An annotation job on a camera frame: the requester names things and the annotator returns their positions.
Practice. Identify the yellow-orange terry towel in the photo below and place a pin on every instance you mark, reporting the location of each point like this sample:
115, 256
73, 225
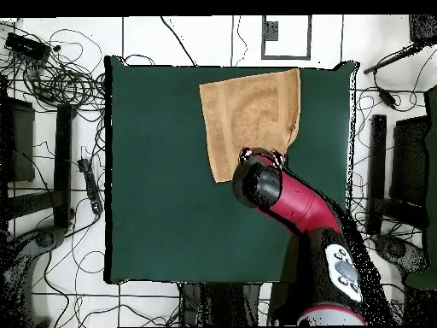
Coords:
249, 112

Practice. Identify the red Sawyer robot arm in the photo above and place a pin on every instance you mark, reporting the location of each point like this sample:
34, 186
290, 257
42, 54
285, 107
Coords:
300, 205

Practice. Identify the dark flat panel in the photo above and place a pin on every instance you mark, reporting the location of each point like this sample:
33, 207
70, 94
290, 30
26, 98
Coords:
408, 160
20, 143

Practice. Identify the black stand leg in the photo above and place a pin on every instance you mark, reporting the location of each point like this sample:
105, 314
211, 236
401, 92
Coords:
62, 164
377, 164

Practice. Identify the dark green tablecloth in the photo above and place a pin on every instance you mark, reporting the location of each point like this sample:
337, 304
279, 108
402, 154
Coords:
153, 222

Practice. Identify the black power adapter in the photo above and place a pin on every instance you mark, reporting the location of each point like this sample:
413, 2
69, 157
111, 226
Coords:
387, 98

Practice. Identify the black tripod rod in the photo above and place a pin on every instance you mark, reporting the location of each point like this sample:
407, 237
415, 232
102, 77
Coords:
392, 58

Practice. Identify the grey chair base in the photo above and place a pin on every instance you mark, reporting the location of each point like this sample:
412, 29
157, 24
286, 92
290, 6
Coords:
399, 253
44, 239

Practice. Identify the dark green fabric object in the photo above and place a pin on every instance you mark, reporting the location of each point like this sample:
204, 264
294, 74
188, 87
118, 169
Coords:
432, 171

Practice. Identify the black power strip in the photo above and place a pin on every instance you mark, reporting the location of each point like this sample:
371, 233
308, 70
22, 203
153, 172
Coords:
91, 186

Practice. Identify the black speckled box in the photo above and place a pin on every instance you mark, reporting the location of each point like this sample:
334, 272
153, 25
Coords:
423, 29

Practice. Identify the black electronics box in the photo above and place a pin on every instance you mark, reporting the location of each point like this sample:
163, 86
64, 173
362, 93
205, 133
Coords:
27, 46

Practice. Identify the grey rectangular frame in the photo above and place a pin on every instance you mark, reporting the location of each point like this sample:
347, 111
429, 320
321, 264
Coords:
271, 30

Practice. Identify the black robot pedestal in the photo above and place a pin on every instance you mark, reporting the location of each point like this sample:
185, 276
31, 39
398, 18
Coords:
222, 304

